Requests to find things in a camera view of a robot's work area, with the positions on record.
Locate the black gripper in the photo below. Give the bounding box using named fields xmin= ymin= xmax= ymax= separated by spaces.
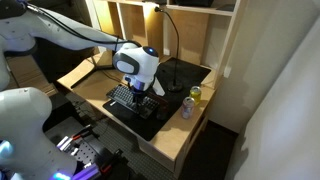
xmin=128 ymin=87 xmax=147 ymax=109

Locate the grey and black mechanical keyboard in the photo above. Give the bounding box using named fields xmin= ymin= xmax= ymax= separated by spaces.
xmin=105 ymin=83 xmax=161 ymax=120

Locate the black gooseneck desk lamp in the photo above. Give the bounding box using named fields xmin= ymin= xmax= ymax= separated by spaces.
xmin=153 ymin=5 xmax=184 ymax=93

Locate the light wooden desk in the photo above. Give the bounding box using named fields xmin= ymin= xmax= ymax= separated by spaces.
xmin=56 ymin=54 xmax=218 ymax=179

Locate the black angular monitor stand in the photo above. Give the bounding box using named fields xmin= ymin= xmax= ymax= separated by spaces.
xmin=69 ymin=53 xmax=116 ymax=90

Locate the pink drink can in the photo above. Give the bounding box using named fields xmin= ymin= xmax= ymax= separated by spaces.
xmin=180 ymin=96 xmax=196 ymax=120

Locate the black desk mat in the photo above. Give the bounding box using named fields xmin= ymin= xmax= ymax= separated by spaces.
xmin=102 ymin=57 xmax=212 ymax=142

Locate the yellow green drink can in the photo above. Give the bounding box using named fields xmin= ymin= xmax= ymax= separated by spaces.
xmin=189 ymin=85 xmax=203 ymax=106

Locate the black curved computer monitor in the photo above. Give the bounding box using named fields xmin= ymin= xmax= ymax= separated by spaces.
xmin=31 ymin=36 xmax=99 ymax=73

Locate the light wooden shelf hutch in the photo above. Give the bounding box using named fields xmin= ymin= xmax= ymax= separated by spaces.
xmin=84 ymin=0 xmax=249 ymax=91

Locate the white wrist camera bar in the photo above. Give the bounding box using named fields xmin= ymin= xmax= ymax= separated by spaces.
xmin=151 ymin=75 xmax=167 ymax=98

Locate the red handled clamp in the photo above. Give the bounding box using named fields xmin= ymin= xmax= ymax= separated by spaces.
xmin=71 ymin=124 xmax=98 ymax=141
xmin=98 ymin=149 xmax=125 ymax=174

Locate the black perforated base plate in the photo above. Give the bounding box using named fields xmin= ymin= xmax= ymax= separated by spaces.
xmin=64 ymin=138 xmax=113 ymax=168

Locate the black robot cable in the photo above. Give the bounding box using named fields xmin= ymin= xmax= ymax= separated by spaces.
xmin=19 ymin=1 xmax=143 ymax=48

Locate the white wall socket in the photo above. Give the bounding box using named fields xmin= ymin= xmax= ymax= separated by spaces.
xmin=223 ymin=65 xmax=233 ymax=79

